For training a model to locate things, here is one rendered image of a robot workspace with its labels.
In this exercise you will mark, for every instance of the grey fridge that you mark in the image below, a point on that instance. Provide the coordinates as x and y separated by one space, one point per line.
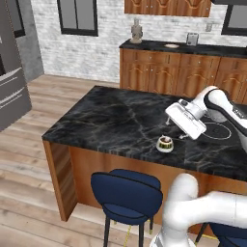
11 70

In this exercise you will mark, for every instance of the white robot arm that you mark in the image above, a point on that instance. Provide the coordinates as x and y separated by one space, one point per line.
205 209

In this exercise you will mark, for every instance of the silver toaster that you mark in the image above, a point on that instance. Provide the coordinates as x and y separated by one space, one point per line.
192 39

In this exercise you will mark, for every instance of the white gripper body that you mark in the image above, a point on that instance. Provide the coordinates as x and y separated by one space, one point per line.
185 119

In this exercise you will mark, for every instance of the grey statue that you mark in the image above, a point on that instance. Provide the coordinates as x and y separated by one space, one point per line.
136 31

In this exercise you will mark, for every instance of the black framed window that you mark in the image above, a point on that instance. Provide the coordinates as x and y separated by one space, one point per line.
234 17
17 16
77 16

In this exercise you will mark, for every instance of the wooden wall cupboards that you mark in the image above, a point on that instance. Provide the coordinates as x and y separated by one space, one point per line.
168 7

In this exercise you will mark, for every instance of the pale round plate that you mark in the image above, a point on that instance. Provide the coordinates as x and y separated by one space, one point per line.
171 46

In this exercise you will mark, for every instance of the blue bar stool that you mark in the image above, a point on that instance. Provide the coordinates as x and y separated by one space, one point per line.
128 199
229 236

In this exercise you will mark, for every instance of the wall socket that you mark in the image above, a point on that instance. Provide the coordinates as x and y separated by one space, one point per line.
209 27

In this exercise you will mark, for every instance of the wooden base cupboards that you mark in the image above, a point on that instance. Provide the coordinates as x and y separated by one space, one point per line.
180 70

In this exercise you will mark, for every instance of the wooden kitchen island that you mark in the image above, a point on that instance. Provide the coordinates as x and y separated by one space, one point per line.
135 141

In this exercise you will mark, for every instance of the black hob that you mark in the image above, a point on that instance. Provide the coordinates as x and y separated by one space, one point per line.
220 128

